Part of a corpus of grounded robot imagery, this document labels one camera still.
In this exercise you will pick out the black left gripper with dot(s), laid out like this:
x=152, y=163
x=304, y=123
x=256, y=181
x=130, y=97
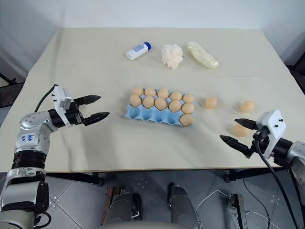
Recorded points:
x=74, y=114

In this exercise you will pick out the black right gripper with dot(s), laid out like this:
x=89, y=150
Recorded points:
x=261, y=140

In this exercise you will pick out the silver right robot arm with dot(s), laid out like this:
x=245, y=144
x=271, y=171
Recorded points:
x=294, y=155

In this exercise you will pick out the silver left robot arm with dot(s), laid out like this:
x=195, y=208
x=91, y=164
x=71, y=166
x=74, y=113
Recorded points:
x=26, y=143

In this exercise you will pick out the blue egg tray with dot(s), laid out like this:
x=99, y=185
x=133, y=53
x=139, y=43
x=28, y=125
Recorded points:
x=152, y=115

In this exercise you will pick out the tan egg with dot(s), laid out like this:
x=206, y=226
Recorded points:
x=150, y=91
x=188, y=98
x=160, y=104
x=240, y=131
x=135, y=100
x=175, y=106
x=138, y=91
x=176, y=95
x=186, y=120
x=247, y=106
x=211, y=102
x=163, y=92
x=187, y=108
x=149, y=101

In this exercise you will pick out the white bottle with blue cap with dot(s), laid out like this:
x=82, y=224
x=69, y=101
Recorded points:
x=138, y=51

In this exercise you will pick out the black background equipment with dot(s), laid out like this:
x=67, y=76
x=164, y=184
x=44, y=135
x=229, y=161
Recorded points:
x=299, y=69

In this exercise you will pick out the black metal stand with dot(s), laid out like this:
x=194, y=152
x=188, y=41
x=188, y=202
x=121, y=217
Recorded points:
x=9, y=82

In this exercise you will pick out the clear bag of pale contents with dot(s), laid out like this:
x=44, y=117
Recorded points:
x=202, y=55

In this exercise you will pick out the crumpled white plastic bag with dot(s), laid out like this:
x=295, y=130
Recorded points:
x=171, y=56

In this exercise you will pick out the dark grey rounded shape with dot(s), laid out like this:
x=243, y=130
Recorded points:
x=126, y=208
x=182, y=206

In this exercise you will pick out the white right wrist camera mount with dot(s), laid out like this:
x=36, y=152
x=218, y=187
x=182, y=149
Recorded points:
x=272, y=126

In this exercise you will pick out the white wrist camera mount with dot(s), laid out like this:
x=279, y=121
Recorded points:
x=61, y=97
x=272, y=126

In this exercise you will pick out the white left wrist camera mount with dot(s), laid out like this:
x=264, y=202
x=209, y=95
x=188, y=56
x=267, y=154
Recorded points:
x=61, y=97

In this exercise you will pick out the black table frame bar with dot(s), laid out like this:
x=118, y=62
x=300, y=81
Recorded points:
x=250, y=176
x=74, y=178

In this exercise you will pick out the rusty metal bracket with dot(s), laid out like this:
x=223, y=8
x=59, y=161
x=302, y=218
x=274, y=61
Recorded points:
x=109, y=205
x=239, y=210

